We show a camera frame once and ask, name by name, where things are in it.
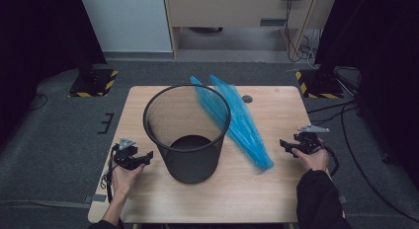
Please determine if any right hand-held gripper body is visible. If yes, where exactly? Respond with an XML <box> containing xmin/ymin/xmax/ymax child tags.
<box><xmin>292</xmin><ymin>123</ymin><xmax>331</xmax><ymax>155</ymax></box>

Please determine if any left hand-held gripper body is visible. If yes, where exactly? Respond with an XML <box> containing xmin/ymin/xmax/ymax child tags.
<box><xmin>113</xmin><ymin>137</ymin><xmax>146</xmax><ymax>172</ymax></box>

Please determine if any black mesh waste bin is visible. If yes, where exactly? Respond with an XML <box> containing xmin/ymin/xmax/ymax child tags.
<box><xmin>142</xmin><ymin>84</ymin><xmax>232</xmax><ymax>186</ymax></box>

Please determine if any blue plastic bag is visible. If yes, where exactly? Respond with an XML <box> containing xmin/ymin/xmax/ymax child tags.
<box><xmin>189</xmin><ymin>74</ymin><xmax>275</xmax><ymax>173</ymax></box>

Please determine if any person's right hand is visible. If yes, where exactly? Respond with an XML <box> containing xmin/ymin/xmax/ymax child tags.
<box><xmin>291</xmin><ymin>145</ymin><xmax>330</xmax><ymax>173</ymax></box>

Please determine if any person's left hand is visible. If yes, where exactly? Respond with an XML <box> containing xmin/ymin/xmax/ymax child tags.
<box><xmin>111</xmin><ymin>162</ymin><xmax>148</xmax><ymax>199</ymax></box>

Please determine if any striped-edge black stand base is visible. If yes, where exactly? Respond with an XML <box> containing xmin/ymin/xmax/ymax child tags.
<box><xmin>68</xmin><ymin>68</ymin><xmax>120</xmax><ymax>99</ymax></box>
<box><xmin>294</xmin><ymin>68</ymin><xmax>346</xmax><ymax>100</ymax></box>

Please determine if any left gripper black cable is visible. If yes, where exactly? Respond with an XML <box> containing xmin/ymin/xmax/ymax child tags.
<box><xmin>100</xmin><ymin>143</ymin><xmax>121</xmax><ymax>203</ymax></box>

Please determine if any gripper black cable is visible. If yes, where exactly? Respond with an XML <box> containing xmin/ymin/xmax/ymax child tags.
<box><xmin>100</xmin><ymin>143</ymin><xmax>121</xmax><ymax>203</ymax></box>
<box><xmin>316</xmin><ymin>141</ymin><xmax>340</xmax><ymax>178</ymax></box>

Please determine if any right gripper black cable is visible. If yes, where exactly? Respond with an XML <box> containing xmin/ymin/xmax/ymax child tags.
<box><xmin>316</xmin><ymin>141</ymin><xmax>340</xmax><ymax>178</ymax></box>

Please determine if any black floor cable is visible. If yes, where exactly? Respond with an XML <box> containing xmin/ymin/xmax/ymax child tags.
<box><xmin>305</xmin><ymin>100</ymin><xmax>419</xmax><ymax>223</ymax></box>

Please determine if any black hanging cable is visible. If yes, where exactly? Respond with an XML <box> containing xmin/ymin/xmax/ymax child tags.
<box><xmin>285</xmin><ymin>0</ymin><xmax>318</xmax><ymax>63</ymax></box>

